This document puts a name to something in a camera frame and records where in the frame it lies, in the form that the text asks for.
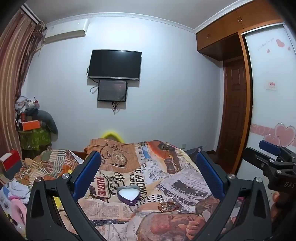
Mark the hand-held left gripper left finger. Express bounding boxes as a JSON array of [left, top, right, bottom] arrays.
[[25, 151, 109, 241]]

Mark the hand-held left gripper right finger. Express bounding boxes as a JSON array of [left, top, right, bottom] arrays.
[[194, 151, 272, 241]]

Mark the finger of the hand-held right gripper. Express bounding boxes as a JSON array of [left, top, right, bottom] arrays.
[[243, 147, 279, 178], [258, 140, 296, 164]]

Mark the purple heart-shaped tin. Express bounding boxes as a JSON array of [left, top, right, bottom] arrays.
[[116, 185, 140, 206]]

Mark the red braided bracelet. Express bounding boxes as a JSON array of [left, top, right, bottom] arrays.
[[157, 201, 180, 212]]

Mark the person's right hand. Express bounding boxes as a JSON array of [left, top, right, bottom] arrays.
[[271, 191, 284, 223]]

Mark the striped patchwork blanket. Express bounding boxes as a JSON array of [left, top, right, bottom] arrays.
[[17, 146, 85, 186]]

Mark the yellow round object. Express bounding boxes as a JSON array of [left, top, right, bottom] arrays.
[[102, 130, 124, 142]]

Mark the brown wooden door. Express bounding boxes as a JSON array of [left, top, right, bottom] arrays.
[[217, 58, 249, 154]]

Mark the newspaper printed blanket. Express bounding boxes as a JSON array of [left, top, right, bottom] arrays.
[[76, 138, 245, 241]]

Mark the green patterned cloth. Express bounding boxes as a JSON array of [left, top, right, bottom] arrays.
[[18, 128, 52, 151]]

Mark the red box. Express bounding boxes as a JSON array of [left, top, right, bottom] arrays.
[[0, 149, 23, 180]]

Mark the orange box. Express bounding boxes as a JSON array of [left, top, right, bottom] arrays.
[[19, 120, 40, 131]]

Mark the white heart-print wardrobe door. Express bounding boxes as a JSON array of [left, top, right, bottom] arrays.
[[242, 23, 296, 186]]

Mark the pink plush toy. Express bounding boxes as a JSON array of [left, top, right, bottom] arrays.
[[7, 196, 28, 226]]

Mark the printed cloth bundle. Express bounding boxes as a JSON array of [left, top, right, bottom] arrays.
[[14, 96, 41, 116]]

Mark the wooden overhead cabinet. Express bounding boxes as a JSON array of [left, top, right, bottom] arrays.
[[195, 0, 285, 61]]

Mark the brown striped curtain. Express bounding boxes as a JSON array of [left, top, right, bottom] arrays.
[[0, 6, 47, 163]]

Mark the white air conditioner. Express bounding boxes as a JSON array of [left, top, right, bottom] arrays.
[[44, 19, 90, 44]]

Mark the television cable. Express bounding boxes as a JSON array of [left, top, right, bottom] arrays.
[[87, 66, 100, 94]]

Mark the small black wall monitor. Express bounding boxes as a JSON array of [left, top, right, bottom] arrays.
[[97, 79, 128, 102]]

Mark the black wall television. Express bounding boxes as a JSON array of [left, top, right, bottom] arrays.
[[87, 49, 142, 81]]

